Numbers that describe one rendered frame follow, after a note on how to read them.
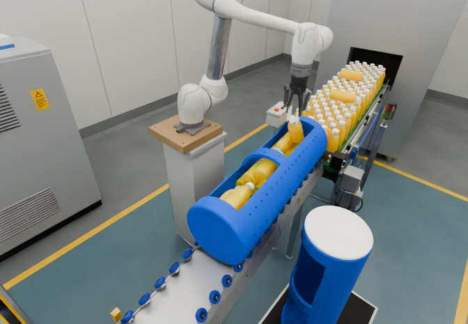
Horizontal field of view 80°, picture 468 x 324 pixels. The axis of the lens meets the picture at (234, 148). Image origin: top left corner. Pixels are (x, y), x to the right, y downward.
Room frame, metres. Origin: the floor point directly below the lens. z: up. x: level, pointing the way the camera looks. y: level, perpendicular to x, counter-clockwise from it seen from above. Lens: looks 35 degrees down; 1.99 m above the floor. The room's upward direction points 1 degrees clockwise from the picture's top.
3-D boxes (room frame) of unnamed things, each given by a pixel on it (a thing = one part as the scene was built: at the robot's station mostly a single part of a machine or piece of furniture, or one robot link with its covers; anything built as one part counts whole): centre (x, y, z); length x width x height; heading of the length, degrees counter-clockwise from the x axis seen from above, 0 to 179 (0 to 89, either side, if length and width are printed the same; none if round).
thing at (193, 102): (1.59, 0.27, 1.22); 0.18 x 0.16 x 0.22; 144
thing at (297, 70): (1.22, -0.29, 1.57); 0.09 x 0.09 x 0.06
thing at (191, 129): (1.56, 0.29, 1.08); 0.22 x 0.18 x 0.06; 144
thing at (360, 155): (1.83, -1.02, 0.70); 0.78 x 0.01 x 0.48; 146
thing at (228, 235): (1.05, -0.17, 1.09); 0.88 x 0.28 x 0.28; 146
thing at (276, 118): (1.79, -0.31, 1.05); 0.20 x 0.10 x 0.10; 146
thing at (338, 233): (0.79, -0.45, 1.03); 0.28 x 0.28 x 0.01
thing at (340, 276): (0.79, -0.45, 0.59); 0.28 x 0.28 x 0.88
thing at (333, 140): (1.48, -0.62, 1.00); 0.07 x 0.07 x 0.19
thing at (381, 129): (1.57, -0.95, 0.55); 0.04 x 0.04 x 1.10; 56
